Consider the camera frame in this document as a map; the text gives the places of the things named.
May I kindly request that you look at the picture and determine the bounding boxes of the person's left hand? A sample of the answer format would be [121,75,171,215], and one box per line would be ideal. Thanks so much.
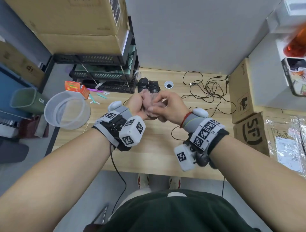
[124,93,150,121]

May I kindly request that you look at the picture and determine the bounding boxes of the person's right hand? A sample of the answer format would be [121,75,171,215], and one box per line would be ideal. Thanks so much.
[147,90,192,127]

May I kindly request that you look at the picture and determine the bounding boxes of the pink fluffy wiping cloth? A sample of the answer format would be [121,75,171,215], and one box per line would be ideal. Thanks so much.
[140,90,169,123]

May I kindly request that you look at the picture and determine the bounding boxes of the tangle of black mouse cables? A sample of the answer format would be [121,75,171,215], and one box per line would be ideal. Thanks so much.
[171,71,237,141]

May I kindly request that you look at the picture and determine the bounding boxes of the person's right forearm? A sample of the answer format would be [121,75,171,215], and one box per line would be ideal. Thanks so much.
[209,136,306,232]

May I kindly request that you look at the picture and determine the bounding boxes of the person's left forearm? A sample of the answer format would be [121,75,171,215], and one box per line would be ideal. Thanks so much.
[0,129,113,232]

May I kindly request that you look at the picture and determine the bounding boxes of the person's left shoe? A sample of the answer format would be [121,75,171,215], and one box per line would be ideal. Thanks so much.
[137,174,150,189]

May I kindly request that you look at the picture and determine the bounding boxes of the person's beige trousers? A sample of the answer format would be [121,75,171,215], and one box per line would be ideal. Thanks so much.
[107,186,153,221]

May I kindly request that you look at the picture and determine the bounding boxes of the person's dark shirt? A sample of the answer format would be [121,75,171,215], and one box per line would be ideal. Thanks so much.
[97,189,261,232]

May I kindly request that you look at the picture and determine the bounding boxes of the grey left wrist sleeve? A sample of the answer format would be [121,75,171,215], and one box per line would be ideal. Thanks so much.
[117,106,133,120]

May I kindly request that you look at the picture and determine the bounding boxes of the grey wrist sleeve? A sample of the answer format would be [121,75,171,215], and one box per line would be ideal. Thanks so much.
[117,106,133,120]
[183,113,204,133]

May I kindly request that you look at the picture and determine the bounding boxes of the white left wrist puck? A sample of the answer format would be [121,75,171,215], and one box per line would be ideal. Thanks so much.
[107,101,123,112]

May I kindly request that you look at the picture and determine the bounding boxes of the white wrist puck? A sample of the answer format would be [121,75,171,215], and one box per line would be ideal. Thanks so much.
[107,101,123,112]
[192,108,209,118]

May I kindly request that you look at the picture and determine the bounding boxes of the grey right wrist sleeve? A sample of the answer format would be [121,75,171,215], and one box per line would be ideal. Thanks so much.
[183,113,204,133]

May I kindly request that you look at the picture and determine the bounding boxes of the white right wrist puck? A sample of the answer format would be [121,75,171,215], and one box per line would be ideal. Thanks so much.
[192,108,209,118]

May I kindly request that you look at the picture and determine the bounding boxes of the plain orange small box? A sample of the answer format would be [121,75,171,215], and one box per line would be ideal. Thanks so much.
[80,84,91,100]

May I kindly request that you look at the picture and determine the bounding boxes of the black stacked tray rack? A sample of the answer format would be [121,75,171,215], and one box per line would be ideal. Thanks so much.
[53,17,140,94]

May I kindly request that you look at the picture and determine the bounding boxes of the orange box with green print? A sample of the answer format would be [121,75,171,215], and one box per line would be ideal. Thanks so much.
[64,81,82,92]

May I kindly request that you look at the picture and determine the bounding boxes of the small stamped cardboard box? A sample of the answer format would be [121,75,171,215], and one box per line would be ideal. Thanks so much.
[228,57,265,124]

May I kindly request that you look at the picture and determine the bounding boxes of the plain cardboard box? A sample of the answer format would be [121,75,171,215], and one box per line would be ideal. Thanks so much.
[36,24,131,56]

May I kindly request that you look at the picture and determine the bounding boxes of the clear plastic basin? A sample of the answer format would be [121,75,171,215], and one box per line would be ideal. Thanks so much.
[44,91,91,130]

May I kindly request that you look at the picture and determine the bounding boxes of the large white box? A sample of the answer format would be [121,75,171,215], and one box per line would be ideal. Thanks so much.
[248,33,306,113]

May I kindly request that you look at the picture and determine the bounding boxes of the cardboard box with black logo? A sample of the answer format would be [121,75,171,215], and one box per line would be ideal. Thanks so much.
[233,112,306,178]

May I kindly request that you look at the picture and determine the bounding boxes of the dark red bag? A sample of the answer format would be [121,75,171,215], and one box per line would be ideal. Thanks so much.
[19,114,49,139]

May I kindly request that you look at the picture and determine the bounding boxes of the green trash bin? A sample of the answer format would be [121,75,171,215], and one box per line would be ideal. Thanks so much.
[9,88,49,115]

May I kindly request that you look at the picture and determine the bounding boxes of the large stamped cardboard box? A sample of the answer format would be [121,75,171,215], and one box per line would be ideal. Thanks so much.
[4,0,129,36]

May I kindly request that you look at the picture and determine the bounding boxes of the cardboard box with small prints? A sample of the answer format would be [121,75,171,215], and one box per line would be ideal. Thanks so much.
[0,42,46,88]

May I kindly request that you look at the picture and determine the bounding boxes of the blue panel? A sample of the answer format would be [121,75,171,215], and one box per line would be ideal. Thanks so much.
[0,69,38,118]

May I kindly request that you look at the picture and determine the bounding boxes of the phone with colourful case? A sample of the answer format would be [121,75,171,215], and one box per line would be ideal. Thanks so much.
[281,57,306,97]

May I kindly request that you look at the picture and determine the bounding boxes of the dark grey padded seat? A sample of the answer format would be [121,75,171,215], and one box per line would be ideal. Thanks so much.
[0,138,30,164]

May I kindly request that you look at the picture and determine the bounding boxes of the orange bottle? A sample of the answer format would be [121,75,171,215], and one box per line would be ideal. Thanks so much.
[283,23,306,58]

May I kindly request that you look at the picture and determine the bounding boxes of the small white boxes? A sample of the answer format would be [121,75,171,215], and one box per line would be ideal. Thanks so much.
[266,0,306,34]

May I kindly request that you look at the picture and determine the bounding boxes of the red string bracelet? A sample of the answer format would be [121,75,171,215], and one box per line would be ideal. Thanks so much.
[179,112,193,129]

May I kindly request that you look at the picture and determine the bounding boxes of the left wrist camera rig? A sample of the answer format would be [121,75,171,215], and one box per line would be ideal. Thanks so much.
[92,111,146,152]

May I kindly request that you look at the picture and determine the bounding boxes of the black left rig cable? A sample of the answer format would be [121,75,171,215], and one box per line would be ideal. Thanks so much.
[110,143,127,214]

